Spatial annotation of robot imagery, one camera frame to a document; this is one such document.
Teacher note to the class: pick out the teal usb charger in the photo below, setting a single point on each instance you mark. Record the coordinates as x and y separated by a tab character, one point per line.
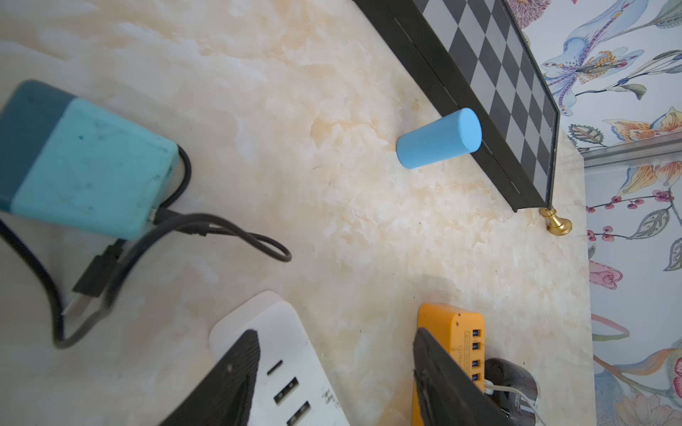
69	162

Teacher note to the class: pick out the black silver chessboard box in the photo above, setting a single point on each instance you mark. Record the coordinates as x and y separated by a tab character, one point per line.
470	54

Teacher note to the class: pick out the gold chess pawn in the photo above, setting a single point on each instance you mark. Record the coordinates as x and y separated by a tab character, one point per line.
555	225

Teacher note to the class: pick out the light blue cylinder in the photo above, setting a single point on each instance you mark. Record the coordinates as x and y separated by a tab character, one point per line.
451	136

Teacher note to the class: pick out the white power strip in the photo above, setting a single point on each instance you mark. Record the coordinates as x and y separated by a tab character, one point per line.
291	387

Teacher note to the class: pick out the orange power strip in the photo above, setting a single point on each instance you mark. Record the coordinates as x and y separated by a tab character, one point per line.
461	334

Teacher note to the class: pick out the aluminium frame post right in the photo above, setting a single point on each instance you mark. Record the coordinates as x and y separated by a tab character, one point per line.
634	152

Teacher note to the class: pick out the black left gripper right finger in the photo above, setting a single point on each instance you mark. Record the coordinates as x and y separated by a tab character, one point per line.
445	394

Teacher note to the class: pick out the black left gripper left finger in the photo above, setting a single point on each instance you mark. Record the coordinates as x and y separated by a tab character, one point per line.
224	397

